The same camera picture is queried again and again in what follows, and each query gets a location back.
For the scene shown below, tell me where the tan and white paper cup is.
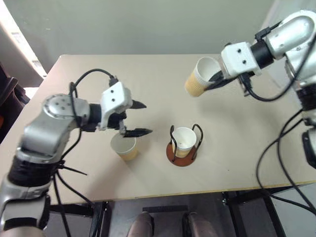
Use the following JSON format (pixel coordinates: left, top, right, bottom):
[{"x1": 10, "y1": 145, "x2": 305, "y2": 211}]
[
  {"x1": 171, "y1": 126, "x2": 197, "y2": 159},
  {"x1": 110, "y1": 134, "x2": 139, "y2": 162},
  {"x1": 184, "y1": 57, "x2": 222, "y2": 98}
]

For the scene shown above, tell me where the long black hanging cable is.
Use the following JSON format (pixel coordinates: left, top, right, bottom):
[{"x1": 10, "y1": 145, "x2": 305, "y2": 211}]
[
  {"x1": 276, "y1": 122, "x2": 316, "y2": 201},
  {"x1": 255, "y1": 108, "x2": 316, "y2": 212}
]

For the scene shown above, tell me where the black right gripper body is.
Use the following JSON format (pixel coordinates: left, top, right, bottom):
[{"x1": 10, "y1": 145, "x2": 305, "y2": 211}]
[{"x1": 222, "y1": 72, "x2": 256, "y2": 86}]

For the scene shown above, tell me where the black wire cup holder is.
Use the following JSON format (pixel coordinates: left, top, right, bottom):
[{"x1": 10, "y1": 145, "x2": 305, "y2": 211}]
[{"x1": 166, "y1": 123, "x2": 204, "y2": 168}]

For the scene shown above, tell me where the dark rounded shape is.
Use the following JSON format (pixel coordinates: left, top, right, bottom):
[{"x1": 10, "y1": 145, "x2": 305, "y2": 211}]
[
  {"x1": 126, "y1": 212, "x2": 155, "y2": 237},
  {"x1": 182, "y1": 212, "x2": 218, "y2": 237}
]

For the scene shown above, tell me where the black flat bar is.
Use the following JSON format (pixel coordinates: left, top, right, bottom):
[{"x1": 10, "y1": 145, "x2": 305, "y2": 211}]
[{"x1": 142, "y1": 205, "x2": 189, "y2": 213}]

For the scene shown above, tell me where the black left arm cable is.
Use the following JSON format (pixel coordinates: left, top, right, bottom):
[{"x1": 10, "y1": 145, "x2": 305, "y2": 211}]
[{"x1": 53, "y1": 68, "x2": 119, "y2": 237}]

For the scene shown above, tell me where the dark chair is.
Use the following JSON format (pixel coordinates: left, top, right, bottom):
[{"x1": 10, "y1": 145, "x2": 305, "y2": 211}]
[{"x1": 0, "y1": 61, "x2": 32, "y2": 147}]

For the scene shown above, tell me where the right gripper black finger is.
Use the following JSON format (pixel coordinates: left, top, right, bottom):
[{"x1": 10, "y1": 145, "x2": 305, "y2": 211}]
[
  {"x1": 203, "y1": 78, "x2": 230, "y2": 92},
  {"x1": 208, "y1": 70, "x2": 225, "y2": 83}
]

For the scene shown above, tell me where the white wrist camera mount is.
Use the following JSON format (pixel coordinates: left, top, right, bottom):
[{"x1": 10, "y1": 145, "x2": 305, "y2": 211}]
[
  {"x1": 220, "y1": 41, "x2": 263, "y2": 80},
  {"x1": 99, "y1": 81, "x2": 133, "y2": 131}
]

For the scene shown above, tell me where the white window ledge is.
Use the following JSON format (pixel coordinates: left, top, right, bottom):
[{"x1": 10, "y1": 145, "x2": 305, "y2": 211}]
[{"x1": 0, "y1": 0, "x2": 48, "y2": 87}]

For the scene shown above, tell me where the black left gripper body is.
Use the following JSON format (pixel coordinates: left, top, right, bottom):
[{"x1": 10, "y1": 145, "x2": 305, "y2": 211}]
[{"x1": 107, "y1": 111, "x2": 128, "y2": 136}]

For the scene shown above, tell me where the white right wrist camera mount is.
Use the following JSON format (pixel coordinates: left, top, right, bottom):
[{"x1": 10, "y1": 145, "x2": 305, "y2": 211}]
[{"x1": 220, "y1": 41, "x2": 263, "y2": 80}]

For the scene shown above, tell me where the black metal table frame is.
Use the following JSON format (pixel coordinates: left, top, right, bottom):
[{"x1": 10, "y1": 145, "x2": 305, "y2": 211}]
[{"x1": 48, "y1": 185, "x2": 316, "y2": 237}]

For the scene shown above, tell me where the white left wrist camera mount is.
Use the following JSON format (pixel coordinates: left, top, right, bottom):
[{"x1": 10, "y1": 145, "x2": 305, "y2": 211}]
[{"x1": 99, "y1": 81, "x2": 133, "y2": 131}]

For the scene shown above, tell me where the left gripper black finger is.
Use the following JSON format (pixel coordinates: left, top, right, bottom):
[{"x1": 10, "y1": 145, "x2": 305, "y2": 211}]
[
  {"x1": 122, "y1": 127, "x2": 154, "y2": 138},
  {"x1": 130, "y1": 99, "x2": 148, "y2": 110}
]

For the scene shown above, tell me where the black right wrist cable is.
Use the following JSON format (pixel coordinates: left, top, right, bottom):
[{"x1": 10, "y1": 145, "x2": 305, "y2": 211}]
[{"x1": 240, "y1": 43, "x2": 312, "y2": 102}]

